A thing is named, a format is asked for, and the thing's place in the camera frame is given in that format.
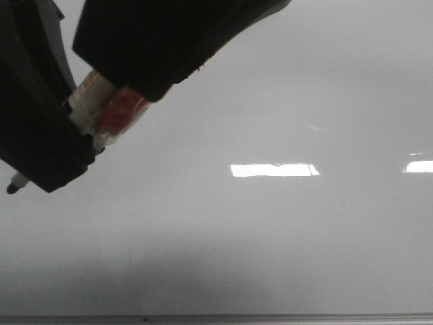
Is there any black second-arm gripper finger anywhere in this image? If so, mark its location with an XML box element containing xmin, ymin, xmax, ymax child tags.
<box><xmin>72</xmin><ymin>1</ymin><xmax>288</xmax><ymax>102</ymax></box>
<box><xmin>1</xmin><ymin>1</ymin><xmax>95</xmax><ymax>193</ymax></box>

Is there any black whiteboard marker with tape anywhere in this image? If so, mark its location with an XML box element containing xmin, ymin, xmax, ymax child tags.
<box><xmin>1</xmin><ymin>70</ymin><xmax>150</xmax><ymax>194</ymax></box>

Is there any white whiteboard with aluminium frame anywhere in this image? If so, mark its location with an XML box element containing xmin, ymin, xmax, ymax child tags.
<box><xmin>1</xmin><ymin>1</ymin><xmax>432</xmax><ymax>323</ymax></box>

